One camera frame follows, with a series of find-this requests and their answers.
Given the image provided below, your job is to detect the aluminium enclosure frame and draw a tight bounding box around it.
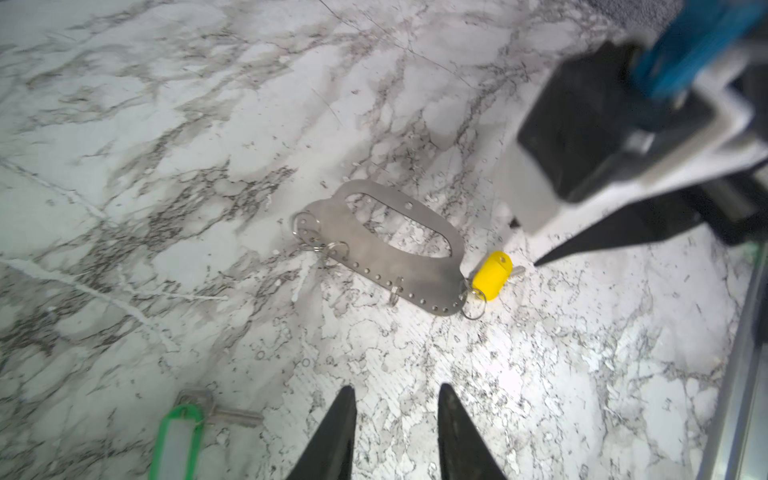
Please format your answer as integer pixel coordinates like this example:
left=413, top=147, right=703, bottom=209
left=697, top=244, right=767, bottom=479

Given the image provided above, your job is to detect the green capped key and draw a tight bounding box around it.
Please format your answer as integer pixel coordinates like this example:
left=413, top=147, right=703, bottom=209
left=148, top=388, right=263, bottom=480

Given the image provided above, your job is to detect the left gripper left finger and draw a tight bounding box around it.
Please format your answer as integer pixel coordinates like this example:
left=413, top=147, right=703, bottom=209
left=287, top=385, right=357, bottom=480

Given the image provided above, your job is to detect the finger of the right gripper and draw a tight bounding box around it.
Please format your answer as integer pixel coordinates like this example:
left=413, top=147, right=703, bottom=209
left=534, top=192, right=703, bottom=267

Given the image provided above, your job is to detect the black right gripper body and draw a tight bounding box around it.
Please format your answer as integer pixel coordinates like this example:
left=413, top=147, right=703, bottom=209
left=682, top=161, right=767, bottom=246

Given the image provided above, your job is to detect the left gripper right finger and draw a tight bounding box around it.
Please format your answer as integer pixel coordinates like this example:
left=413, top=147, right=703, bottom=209
left=437, top=383, right=507, bottom=480

